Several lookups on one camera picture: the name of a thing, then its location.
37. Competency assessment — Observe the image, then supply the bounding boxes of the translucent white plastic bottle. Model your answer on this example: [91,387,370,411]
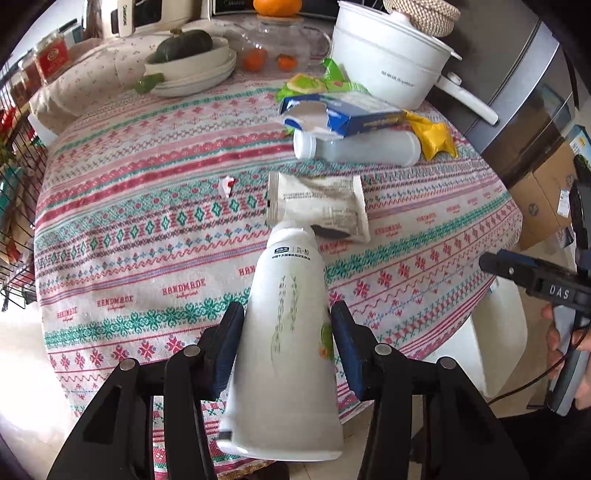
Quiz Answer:
[294,130,422,165]

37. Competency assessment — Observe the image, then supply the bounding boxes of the small green pepper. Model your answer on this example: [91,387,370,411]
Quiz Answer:
[135,73,165,94]

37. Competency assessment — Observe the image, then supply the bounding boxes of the cream air fryer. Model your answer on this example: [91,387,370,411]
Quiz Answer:
[83,0,204,38]

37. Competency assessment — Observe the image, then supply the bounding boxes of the black microwave oven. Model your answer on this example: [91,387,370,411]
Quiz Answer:
[210,0,340,19]

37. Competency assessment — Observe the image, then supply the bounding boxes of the black cable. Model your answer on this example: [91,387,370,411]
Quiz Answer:
[487,342,591,409]

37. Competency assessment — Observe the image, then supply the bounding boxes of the white snack wrapper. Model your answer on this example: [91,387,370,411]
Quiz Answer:
[267,171,371,244]

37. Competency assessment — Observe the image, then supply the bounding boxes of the black wire rack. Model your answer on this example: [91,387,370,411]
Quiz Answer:
[0,60,47,312]

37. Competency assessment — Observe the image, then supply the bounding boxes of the woven lidded basket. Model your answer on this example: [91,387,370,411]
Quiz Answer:
[383,0,462,38]

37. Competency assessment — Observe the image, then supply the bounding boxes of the green snack wrapper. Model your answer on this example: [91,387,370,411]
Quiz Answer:
[276,58,370,103]

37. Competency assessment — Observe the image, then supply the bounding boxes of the blue printed box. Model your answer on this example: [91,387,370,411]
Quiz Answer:
[566,124,591,167]

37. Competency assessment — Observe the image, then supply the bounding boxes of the person's right hand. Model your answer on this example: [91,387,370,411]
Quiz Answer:
[541,304,591,384]

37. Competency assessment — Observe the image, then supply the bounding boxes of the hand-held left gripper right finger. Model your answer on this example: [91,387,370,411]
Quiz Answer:
[330,300,532,480]

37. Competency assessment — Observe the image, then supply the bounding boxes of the blue cardboard box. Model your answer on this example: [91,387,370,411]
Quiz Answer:
[279,92,406,139]

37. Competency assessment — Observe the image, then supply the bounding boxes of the grey refrigerator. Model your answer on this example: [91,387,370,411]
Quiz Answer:
[438,0,578,185]

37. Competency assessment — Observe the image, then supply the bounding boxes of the yellow wrapper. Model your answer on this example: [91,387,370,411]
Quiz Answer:
[403,110,455,162]

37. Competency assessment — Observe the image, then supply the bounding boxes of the large orange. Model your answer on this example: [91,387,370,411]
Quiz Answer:
[252,0,303,17]

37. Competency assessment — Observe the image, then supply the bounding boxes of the dark green squash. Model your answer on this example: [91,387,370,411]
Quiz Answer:
[148,29,214,64]

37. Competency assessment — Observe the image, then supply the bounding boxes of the floral cushion cloth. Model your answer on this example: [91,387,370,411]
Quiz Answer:
[28,23,241,134]

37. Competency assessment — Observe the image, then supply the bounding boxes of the white yogurt bottle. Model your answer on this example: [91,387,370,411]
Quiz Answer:
[216,220,345,462]

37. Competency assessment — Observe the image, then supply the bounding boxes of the brown cardboard box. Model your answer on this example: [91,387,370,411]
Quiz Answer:
[508,143,578,252]

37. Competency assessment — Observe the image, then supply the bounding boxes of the white electric cooking pot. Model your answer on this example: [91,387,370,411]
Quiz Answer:
[329,0,500,126]

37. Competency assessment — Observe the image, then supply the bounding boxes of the patterned pink green tablecloth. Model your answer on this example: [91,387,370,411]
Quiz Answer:
[33,69,523,478]

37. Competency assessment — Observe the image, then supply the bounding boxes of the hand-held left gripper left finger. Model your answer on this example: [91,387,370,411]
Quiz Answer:
[46,302,245,480]

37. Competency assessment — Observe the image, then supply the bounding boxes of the white trash bin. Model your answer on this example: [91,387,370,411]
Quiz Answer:
[418,277,528,400]

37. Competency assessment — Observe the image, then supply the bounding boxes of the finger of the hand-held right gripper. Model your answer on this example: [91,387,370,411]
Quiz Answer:
[479,250,539,289]
[569,182,591,278]

